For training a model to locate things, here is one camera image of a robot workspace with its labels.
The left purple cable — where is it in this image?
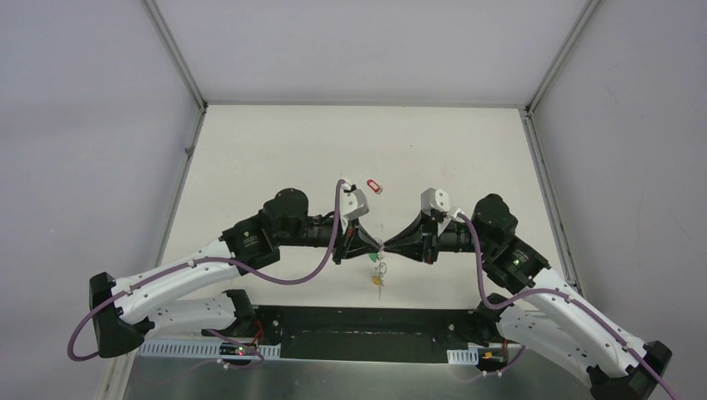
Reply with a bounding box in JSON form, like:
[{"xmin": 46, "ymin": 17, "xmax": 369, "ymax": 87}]
[{"xmin": 66, "ymin": 179, "xmax": 350, "ymax": 370}]

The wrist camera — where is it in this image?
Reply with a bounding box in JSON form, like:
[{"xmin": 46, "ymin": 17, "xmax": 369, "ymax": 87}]
[
  {"xmin": 420, "ymin": 187, "xmax": 450, "ymax": 216},
  {"xmin": 338, "ymin": 183, "xmax": 369, "ymax": 222}
]

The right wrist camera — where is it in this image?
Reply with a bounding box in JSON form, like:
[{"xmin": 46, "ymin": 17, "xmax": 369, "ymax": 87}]
[{"xmin": 420, "ymin": 187, "xmax": 450, "ymax": 216}]

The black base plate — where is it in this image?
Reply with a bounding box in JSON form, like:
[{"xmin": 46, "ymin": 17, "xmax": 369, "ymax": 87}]
[{"xmin": 254, "ymin": 306, "xmax": 504, "ymax": 363}]

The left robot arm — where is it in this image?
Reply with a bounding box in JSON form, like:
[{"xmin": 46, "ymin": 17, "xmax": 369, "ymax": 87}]
[{"xmin": 87, "ymin": 181, "xmax": 383, "ymax": 358}]

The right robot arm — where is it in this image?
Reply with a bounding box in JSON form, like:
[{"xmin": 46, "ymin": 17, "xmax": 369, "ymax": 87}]
[{"xmin": 384, "ymin": 188, "xmax": 674, "ymax": 399}]

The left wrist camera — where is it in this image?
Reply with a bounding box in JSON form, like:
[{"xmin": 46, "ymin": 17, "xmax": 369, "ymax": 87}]
[{"xmin": 338, "ymin": 183, "xmax": 369, "ymax": 222}]

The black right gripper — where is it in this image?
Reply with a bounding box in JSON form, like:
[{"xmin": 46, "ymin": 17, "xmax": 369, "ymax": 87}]
[{"xmin": 383, "ymin": 209, "xmax": 494, "ymax": 264}]

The red key tag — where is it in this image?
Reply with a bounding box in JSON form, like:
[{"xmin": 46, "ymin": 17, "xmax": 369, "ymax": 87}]
[{"xmin": 367, "ymin": 179, "xmax": 383, "ymax": 194}]

